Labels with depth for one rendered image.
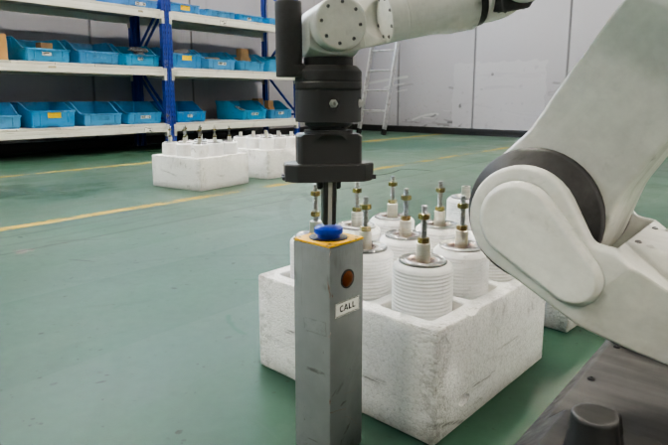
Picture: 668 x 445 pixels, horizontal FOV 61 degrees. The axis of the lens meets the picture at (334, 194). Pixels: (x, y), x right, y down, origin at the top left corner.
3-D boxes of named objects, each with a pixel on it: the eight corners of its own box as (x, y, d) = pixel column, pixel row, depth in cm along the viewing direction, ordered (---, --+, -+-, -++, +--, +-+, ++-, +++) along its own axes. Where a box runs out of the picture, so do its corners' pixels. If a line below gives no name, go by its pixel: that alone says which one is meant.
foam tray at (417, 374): (542, 358, 111) (548, 270, 108) (432, 447, 83) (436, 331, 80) (384, 309, 137) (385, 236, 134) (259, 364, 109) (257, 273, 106)
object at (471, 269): (476, 362, 95) (481, 257, 91) (421, 350, 99) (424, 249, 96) (491, 341, 103) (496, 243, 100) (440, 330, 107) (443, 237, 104)
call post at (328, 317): (363, 442, 84) (364, 238, 79) (330, 465, 79) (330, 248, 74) (327, 424, 89) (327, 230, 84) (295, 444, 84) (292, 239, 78)
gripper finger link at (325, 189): (326, 221, 80) (326, 177, 79) (330, 225, 77) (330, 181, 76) (315, 222, 80) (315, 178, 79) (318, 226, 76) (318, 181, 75)
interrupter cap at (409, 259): (405, 254, 94) (405, 250, 94) (450, 258, 92) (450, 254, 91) (394, 266, 87) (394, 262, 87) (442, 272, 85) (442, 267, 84)
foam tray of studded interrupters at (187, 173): (249, 183, 339) (248, 152, 336) (201, 192, 307) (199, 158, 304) (203, 177, 361) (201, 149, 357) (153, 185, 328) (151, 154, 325)
